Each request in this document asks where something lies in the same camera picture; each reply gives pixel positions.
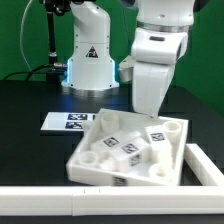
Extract white marker base sheet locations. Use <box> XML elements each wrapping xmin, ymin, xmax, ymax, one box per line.
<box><xmin>41</xmin><ymin>112</ymin><xmax>96</xmax><ymax>131</ymax></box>

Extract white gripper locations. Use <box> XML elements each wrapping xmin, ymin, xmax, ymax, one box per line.
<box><xmin>131</xmin><ymin>28</ymin><xmax>188</xmax><ymax>118</ymax></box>

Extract grey cable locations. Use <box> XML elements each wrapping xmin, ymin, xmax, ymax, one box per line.
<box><xmin>19</xmin><ymin>0</ymin><xmax>35</xmax><ymax>73</ymax></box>

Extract white L-shaped corner fence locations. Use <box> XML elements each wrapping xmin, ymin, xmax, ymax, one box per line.
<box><xmin>0</xmin><ymin>144</ymin><xmax>224</xmax><ymax>216</ymax></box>

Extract white square tabletop tray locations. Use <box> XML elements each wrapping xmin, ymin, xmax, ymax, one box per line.
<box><xmin>66</xmin><ymin>109</ymin><xmax>188</xmax><ymax>186</ymax></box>

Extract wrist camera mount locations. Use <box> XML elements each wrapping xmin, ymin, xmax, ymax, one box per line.
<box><xmin>118</xmin><ymin>55</ymin><xmax>135</xmax><ymax>82</ymax></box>

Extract black camera stand pole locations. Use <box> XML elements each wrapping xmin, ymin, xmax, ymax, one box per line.
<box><xmin>39</xmin><ymin>0</ymin><xmax>72</xmax><ymax>84</ymax></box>

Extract black cables on table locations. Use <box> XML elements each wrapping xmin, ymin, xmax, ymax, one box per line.
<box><xmin>2</xmin><ymin>61</ymin><xmax>69</xmax><ymax>82</ymax></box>

